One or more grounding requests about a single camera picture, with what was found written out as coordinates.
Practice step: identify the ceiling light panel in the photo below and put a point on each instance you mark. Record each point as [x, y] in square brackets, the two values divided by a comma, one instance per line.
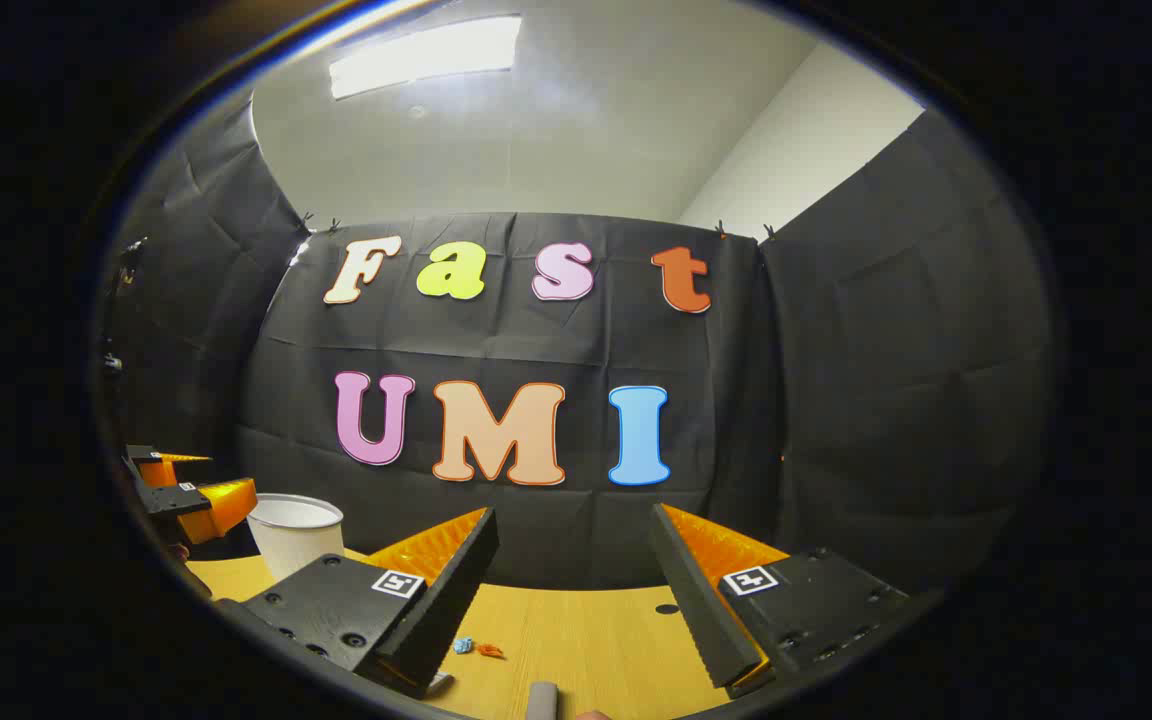
[426, 55]

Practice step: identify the small grey broom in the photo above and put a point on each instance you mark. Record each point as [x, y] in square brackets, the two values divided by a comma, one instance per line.
[541, 702]

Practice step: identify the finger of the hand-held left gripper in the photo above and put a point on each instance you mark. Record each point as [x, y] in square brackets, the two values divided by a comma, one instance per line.
[176, 500]
[151, 470]

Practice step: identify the blue paper scrap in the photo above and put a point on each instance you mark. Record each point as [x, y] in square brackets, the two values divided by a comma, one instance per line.
[463, 646]

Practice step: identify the orange paper scrap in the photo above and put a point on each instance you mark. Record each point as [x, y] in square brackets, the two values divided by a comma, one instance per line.
[489, 651]

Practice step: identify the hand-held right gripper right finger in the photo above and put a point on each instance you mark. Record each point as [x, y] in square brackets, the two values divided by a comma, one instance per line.
[701, 600]

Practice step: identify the white ribbed garbage bin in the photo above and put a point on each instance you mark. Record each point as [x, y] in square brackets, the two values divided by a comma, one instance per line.
[294, 545]

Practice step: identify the wooden desktop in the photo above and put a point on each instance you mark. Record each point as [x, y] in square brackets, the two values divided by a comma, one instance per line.
[586, 640]

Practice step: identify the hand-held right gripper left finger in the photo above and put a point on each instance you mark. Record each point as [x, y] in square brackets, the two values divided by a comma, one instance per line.
[441, 600]

